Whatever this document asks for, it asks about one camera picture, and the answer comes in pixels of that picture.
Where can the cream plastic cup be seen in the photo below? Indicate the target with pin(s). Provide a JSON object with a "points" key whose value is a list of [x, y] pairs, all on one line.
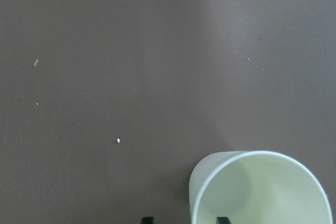
{"points": [[256, 187]]}

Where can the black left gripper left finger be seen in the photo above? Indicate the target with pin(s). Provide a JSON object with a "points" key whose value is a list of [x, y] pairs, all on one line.
{"points": [[147, 220]]}

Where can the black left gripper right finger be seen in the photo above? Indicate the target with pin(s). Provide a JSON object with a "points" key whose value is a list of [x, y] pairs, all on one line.
{"points": [[223, 220]]}

